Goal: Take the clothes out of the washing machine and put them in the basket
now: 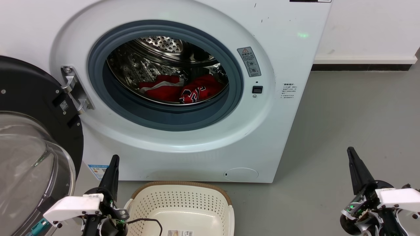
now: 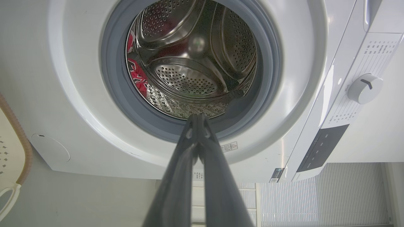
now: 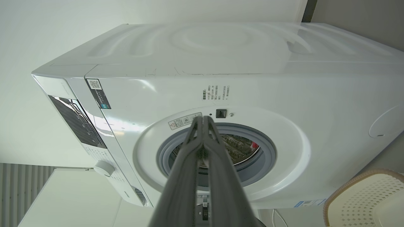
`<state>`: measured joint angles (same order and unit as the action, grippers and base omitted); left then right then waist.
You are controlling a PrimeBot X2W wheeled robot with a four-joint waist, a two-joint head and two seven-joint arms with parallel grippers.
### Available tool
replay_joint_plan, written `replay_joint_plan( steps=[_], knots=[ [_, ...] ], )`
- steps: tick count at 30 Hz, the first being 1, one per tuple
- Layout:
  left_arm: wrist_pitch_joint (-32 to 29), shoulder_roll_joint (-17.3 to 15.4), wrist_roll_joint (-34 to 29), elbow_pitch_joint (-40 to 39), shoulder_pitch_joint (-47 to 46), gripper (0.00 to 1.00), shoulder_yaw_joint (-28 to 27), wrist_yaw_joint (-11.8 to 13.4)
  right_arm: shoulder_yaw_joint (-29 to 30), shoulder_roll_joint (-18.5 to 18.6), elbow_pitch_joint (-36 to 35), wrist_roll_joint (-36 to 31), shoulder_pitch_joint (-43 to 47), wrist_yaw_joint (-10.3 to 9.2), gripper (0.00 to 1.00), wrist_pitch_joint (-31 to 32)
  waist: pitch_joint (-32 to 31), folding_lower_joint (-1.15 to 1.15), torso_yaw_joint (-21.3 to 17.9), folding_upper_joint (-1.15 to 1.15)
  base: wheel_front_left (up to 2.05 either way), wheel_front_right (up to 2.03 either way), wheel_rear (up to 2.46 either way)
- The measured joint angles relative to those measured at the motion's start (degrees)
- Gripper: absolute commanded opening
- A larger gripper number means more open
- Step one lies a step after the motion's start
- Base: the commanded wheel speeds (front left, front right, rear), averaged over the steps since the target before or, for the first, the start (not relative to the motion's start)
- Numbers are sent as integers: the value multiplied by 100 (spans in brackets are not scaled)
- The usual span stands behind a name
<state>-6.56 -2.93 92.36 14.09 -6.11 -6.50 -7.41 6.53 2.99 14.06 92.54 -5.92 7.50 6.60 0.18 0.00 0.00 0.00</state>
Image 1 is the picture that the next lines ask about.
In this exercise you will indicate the blue energy label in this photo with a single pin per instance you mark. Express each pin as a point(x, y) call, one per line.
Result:
point(97, 171)

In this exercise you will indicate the white front-load washing machine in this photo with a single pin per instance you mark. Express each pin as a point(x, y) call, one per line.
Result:
point(288, 49)

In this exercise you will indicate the stainless steel washing machine drum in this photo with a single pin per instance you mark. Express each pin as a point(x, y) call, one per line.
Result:
point(160, 46)

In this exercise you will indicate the white wall baseboard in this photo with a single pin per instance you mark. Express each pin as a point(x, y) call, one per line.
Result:
point(364, 62)

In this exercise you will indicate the grey warning sticker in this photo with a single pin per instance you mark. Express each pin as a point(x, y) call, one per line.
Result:
point(249, 61)

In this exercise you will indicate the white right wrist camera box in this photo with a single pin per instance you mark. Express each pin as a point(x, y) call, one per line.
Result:
point(398, 198)

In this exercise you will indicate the QR code sticker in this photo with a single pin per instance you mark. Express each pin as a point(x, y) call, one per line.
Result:
point(64, 106)

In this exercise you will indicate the printed paper label sticker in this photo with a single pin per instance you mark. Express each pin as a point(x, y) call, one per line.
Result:
point(179, 233)

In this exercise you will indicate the red basketball jersey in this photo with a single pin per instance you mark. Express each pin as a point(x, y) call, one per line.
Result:
point(203, 88)

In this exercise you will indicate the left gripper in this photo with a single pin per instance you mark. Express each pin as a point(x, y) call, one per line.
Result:
point(110, 223)

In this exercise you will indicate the silver door hinge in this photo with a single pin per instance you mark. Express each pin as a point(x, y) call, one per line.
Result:
point(74, 90)

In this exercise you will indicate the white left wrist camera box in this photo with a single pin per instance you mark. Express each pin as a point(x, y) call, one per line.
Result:
point(72, 206)

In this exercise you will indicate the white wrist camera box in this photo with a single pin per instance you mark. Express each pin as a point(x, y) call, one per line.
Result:
point(398, 198)
point(72, 206)

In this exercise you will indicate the black glass washer door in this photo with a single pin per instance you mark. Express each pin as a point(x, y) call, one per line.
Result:
point(29, 98)

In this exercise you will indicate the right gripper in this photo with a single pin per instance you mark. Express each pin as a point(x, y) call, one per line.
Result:
point(367, 209)

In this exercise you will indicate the round filter cover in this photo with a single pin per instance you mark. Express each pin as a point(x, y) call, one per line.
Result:
point(241, 174)

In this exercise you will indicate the white text sticker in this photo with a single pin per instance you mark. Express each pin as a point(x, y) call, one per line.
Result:
point(289, 90)

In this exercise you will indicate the grey rubber door gasket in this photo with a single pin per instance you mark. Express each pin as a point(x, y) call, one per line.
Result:
point(108, 95)

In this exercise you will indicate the cream perforated laundry basket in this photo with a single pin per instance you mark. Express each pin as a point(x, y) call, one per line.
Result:
point(183, 206)

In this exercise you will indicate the black door latch socket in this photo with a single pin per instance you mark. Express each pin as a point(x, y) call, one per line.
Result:
point(257, 89)

